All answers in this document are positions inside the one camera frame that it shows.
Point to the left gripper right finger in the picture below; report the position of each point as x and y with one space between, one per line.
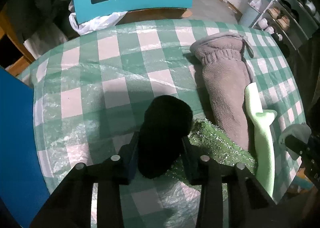
249 205

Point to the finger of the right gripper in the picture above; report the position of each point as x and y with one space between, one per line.
297 148

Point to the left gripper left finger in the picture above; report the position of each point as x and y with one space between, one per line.
70 203

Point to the white sock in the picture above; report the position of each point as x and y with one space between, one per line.
299 131

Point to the light green foam sheet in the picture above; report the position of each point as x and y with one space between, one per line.
263 142

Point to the green sparkly cloth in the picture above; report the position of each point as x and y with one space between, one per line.
214 142

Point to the black sock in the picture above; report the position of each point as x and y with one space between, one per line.
166 122

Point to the open cardboard box blue rim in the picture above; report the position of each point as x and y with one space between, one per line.
23 189

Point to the green white checkered tablecloth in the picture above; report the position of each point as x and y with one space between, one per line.
90 93

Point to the grey fleece pouch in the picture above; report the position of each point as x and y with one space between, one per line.
226 75

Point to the grey shoe rack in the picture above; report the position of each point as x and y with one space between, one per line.
290 22

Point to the light blue waste bin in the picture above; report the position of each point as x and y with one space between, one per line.
252 12

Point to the white plastic bag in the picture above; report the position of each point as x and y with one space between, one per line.
96 24

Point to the wooden louvered wardrobe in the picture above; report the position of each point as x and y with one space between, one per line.
15 58

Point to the brown flattened cardboard box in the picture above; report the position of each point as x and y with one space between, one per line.
155 14

